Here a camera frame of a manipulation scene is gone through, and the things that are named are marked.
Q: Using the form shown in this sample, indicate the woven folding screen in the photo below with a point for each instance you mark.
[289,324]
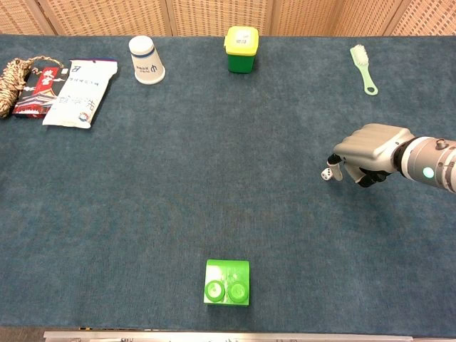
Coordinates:
[221,16]

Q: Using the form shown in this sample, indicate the white plastic pouch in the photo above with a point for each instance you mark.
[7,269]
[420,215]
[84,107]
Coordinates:
[81,93]

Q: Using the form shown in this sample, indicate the white paper cup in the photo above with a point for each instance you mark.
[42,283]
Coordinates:
[146,61]

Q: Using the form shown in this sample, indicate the light green brush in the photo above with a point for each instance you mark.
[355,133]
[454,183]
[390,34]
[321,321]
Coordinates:
[364,68]

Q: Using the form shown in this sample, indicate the red and black box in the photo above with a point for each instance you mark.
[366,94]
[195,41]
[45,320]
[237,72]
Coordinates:
[35,93]

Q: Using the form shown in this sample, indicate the green box with yellow lid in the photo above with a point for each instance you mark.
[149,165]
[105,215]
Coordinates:
[241,50]

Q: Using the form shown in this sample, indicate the teal tablecloth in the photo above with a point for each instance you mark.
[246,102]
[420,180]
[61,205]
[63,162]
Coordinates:
[178,178]

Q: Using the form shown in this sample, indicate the green plastic block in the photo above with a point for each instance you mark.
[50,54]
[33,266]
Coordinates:
[227,282]

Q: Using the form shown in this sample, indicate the small white die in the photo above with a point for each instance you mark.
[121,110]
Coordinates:
[326,175]

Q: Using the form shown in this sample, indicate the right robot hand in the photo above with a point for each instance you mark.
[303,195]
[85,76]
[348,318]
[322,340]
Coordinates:
[372,146]

